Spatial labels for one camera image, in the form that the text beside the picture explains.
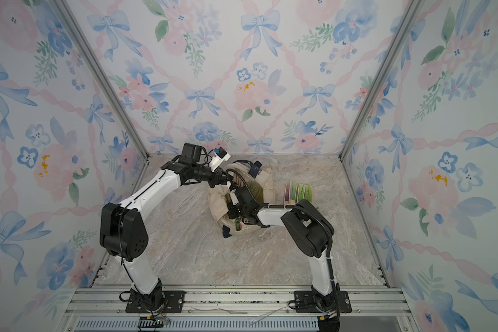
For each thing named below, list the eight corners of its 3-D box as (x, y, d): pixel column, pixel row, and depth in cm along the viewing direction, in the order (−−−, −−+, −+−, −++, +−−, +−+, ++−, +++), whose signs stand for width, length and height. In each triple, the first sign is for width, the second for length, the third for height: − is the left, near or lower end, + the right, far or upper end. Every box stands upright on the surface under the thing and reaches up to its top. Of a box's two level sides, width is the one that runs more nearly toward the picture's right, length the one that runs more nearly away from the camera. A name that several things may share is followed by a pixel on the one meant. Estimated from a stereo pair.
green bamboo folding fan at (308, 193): (303, 202, 103) (304, 199, 101) (303, 186, 109) (304, 184, 107) (312, 203, 103) (313, 201, 101) (311, 187, 109) (312, 185, 107)
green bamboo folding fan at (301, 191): (297, 201, 103) (298, 198, 101) (297, 185, 109) (298, 183, 107) (305, 202, 102) (306, 200, 100) (305, 187, 108) (306, 184, 106)
